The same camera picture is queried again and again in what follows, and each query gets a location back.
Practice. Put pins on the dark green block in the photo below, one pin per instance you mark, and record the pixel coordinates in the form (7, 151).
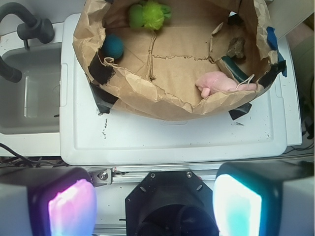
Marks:
(238, 74)

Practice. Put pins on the brown paper bag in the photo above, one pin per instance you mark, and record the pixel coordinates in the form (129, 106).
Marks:
(155, 77)

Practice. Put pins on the aluminium rail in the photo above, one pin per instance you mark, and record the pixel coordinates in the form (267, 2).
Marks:
(105, 175)

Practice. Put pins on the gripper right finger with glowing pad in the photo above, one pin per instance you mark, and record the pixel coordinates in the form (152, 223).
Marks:
(265, 198)

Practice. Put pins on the grey sink basin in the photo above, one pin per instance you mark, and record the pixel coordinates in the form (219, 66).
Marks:
(32, 104)

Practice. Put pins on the brown rock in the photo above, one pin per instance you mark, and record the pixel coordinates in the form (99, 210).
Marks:
(236, 48)

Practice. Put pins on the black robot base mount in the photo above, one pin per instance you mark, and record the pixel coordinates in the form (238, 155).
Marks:
(171, 203)

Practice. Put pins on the green fuzzy plush toy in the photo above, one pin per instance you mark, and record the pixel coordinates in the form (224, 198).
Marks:
(148, 14)

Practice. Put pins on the white plastic bin lid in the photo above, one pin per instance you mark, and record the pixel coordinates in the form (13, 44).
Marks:
(88, 137)

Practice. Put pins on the black faucet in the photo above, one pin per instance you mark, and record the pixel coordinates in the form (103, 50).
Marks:
(33, 27)

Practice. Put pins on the blue felt ball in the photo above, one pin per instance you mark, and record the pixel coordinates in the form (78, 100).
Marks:
(112, 47)

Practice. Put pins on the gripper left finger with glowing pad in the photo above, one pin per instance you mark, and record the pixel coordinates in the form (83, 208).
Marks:
(47, 202)

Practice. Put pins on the pink plush toy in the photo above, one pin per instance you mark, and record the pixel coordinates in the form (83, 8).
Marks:
(213, 82)

